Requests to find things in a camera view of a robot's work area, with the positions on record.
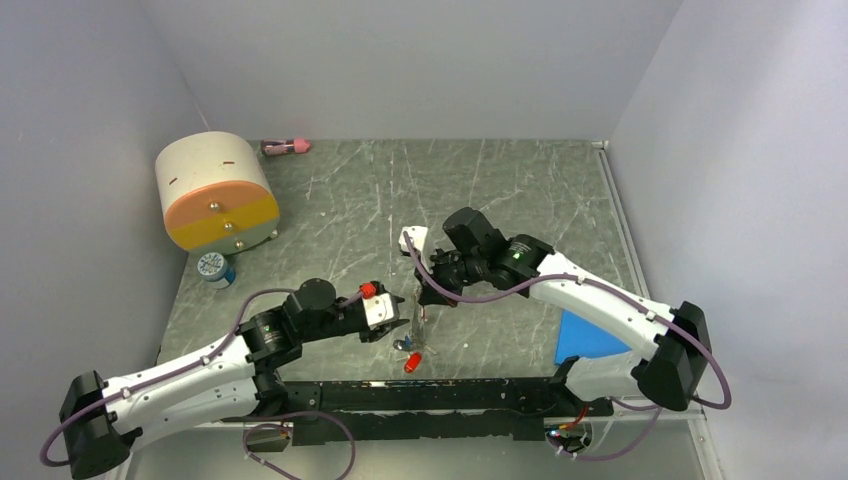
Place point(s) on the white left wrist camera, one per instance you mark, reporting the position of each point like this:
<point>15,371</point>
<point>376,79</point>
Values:
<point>381,310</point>

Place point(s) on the aluminium frame rail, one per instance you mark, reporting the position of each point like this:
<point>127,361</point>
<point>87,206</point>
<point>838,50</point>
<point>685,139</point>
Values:
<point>628,444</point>

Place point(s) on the pink capped small bottle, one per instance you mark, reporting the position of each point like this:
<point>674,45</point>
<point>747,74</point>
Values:
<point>285,147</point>

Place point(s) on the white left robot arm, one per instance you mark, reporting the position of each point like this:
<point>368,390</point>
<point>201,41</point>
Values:
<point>103,421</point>

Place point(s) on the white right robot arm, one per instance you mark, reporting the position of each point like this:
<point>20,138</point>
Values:
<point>668,348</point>

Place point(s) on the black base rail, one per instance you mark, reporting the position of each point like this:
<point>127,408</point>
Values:
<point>518,408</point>

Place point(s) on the red key tag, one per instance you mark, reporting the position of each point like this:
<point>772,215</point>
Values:
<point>412,362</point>

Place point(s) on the blue foam pad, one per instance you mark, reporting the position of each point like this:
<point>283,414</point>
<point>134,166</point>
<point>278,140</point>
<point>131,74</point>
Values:
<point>578,337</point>

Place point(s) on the black key fob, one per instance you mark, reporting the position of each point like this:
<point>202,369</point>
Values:
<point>402,345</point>

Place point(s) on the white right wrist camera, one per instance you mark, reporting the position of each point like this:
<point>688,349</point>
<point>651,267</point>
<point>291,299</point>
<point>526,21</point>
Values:
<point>414,237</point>

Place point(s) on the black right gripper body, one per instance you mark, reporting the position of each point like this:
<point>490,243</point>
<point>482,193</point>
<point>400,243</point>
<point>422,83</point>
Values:
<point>457,271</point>

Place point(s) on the small blue white jar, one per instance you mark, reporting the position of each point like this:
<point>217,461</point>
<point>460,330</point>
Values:
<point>215,270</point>

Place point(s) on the white round drawer cabinet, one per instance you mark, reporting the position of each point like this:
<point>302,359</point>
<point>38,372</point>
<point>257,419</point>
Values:
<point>214,194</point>

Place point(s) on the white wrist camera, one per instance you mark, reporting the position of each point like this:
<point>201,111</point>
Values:
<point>414,237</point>
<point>381,310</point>

